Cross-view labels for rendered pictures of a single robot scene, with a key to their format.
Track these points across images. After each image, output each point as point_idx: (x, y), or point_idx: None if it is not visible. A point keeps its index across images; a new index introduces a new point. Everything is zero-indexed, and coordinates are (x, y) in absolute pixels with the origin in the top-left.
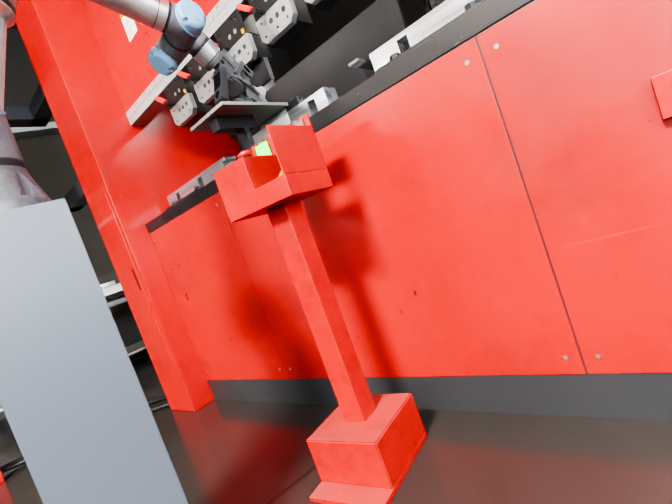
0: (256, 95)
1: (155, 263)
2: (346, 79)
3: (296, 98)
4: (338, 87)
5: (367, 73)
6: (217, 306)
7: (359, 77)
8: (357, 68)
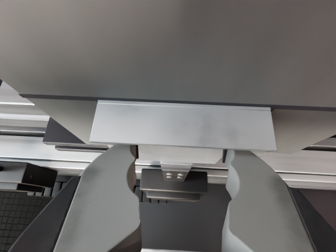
0: (83, 183)
1: None
2: (169, 243)
3: (46, 136)
4: (187, 241)
5: (18, 172)
6: None
7: (149, 233)
8: (146, 247)
